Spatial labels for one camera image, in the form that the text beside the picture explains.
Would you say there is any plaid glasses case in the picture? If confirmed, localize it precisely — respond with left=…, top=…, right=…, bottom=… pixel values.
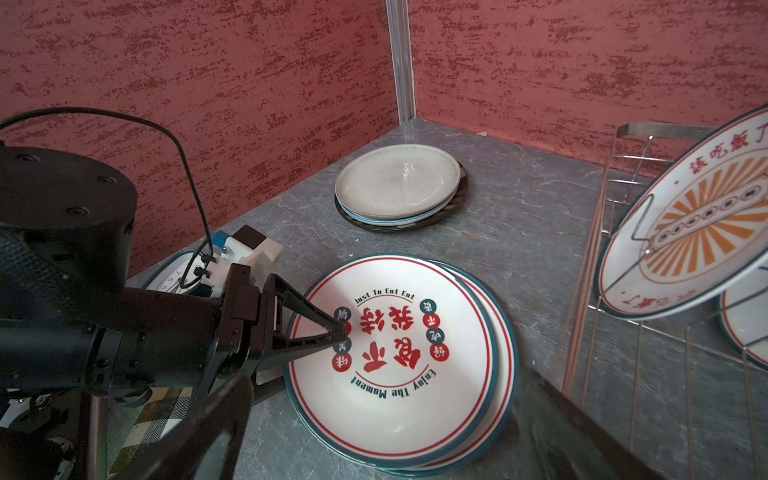
left=107, top=387, right=193, bottom=479

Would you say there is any orange striped plate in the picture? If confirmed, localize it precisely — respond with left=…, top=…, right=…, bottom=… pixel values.
left=594, top=107, right=767, bottom=321
left=717, top=264, right=767, bottom=370

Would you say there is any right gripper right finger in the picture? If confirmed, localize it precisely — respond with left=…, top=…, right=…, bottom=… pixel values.
left=513, top=367, right=663, bottom=479

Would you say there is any green alarm clock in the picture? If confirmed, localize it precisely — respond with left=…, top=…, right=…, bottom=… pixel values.
left=142, top=250, right=213, bottom=298

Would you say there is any red patterned plate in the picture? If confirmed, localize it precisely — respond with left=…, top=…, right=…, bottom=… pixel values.
left=285, top=254, right=498, bottom=469

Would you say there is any wire dish rack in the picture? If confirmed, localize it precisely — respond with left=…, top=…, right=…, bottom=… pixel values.
left=560, top=122, right=767, bottom=479

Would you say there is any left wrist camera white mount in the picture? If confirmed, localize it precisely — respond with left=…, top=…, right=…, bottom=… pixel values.
left=202, top=225, right=284, bottom=298

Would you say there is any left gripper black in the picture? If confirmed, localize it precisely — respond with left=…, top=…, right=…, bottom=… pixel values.
left=216, top=264, right=348, bottom=380

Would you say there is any plain cream white plate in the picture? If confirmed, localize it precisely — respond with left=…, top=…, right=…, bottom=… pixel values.
left=334, top=144, right=461, bottom=220

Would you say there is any left corner aluminium post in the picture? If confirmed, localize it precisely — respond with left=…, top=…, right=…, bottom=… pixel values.
left=385, top=0, right=416, bottom=124

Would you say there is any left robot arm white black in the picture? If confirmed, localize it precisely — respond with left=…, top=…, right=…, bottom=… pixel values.
left=1, top=146, right=347, bottom=479

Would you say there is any dark striped rim plate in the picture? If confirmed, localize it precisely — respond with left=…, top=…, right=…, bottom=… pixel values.
left=334, top=166, right=469, bottom=232

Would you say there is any orange striped front plate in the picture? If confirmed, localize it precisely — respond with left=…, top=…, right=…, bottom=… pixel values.
left=594, top=107, right=767, bottom=321

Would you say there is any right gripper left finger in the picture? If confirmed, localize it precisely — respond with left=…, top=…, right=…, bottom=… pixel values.
left=115, top=372, right=253, bottom=479

